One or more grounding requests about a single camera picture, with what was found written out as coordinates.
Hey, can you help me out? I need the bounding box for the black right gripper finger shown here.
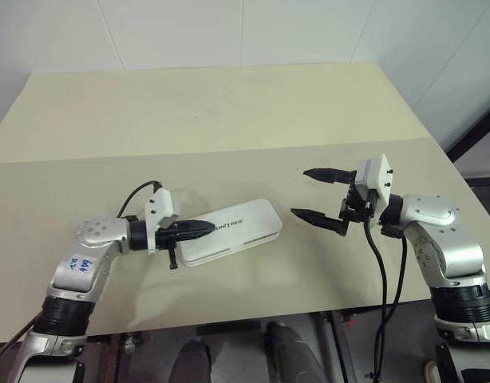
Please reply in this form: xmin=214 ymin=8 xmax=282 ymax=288
xmin=290 ymin=207 xmax=350 ymax=238
xmin=302 ymin=167 xmax=356 ymax=187

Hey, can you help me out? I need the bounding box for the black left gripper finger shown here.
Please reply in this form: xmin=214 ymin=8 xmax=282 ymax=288
xmin=180 ymin=228 xmax=215 ymax=242
xmin=176 ymin=219 xmax=216 ymax=233

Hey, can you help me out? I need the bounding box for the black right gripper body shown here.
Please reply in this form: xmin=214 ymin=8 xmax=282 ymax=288
xmin=338 ymin=169 xmax=380 ymax=231

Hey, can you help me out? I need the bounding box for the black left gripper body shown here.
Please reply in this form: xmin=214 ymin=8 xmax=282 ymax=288
xmin=155 ymin=223 xmax=184 ymax=270

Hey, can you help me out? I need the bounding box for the white rectangular box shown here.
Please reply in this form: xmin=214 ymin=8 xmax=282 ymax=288
xmin=176 ymin=198 xmax=283 ymax=267

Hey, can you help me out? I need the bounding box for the black table crossbar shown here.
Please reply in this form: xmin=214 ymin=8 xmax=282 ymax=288
xmin=196 ymin=322 xmax=266 ymax=337

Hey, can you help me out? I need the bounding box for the grey metal table leg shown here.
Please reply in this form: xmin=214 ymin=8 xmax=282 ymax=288
xmin=314 ymin=310 xmax=352 ymax=383

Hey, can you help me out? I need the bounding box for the dark rounded shape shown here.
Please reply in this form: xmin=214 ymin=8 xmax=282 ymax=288
xmin=176 ymin=340 xmax=212 ymax=383
xmin=264 ymin=321 xmax=324 ymax=383

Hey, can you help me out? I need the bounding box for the black upright bar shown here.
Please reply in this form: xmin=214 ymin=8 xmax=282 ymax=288
xmin=435 ymin=342 xmax=464 ymax=383

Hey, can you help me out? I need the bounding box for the beige rounded object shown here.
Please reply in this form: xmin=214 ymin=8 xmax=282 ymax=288
xmin=423 ymin=360 xmax=444 ymax=383

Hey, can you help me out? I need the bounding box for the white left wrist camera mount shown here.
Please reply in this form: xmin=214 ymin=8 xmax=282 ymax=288
xmin=144 ymin=188 xmax=181 ymax=255

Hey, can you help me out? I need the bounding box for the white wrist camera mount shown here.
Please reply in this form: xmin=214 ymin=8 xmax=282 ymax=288
xmin=144 ymin=188 xmax=181 ymax=255
xmin=355 ymin=154 xmax=394 ymax=208

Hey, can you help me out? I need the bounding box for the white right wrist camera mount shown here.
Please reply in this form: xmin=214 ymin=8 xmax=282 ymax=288
xmin=355 ymin=154 xmax=394 ymax=208

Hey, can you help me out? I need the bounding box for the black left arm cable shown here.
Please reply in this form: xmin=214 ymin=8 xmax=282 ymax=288
xmin=117 ymin=180 xmax=163 ymax=219

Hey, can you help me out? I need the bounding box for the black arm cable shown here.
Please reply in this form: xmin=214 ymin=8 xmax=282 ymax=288
xmin=117 ymin=180 xmax=163 ymax=219
xmin=363 ymin=201 xmax=389 ymax=380
xmin=374 ymin=225 xmax=409 ymax=380

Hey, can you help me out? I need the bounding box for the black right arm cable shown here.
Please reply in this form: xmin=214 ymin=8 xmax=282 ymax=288
xmin=374 ymin=225 xmax=409 ymax=380
xmin=363 ymin=201 xmax=389 ymax=380

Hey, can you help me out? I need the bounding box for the black metal frame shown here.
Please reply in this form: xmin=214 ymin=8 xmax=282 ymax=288
xmin=445 ymin=105 xmax=490 ymax=185

